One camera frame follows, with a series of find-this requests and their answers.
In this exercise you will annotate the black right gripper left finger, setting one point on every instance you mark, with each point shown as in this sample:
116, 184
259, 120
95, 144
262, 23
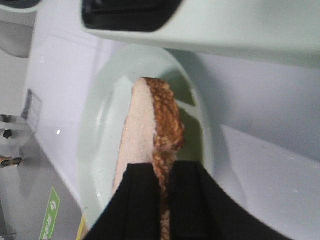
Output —
133, 212

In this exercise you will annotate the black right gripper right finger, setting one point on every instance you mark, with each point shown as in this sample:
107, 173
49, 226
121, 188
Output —
201, 210

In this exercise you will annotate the bread slice with brown crust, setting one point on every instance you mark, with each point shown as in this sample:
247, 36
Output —
153, 133

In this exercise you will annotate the green breakfast maker base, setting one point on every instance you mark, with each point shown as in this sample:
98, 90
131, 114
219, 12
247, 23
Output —
282, 31

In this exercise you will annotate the light green plate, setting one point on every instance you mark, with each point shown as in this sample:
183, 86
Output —
105, 111

